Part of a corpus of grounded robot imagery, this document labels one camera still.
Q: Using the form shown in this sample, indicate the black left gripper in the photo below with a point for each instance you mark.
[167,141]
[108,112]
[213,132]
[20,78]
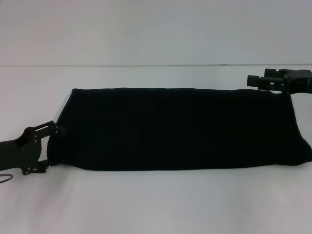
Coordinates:
[19,151]

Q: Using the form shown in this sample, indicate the black shirt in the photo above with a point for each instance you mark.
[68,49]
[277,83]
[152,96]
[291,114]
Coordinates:
[182,129]

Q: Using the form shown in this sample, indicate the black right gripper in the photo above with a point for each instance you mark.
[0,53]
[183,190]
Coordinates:
[299,81]

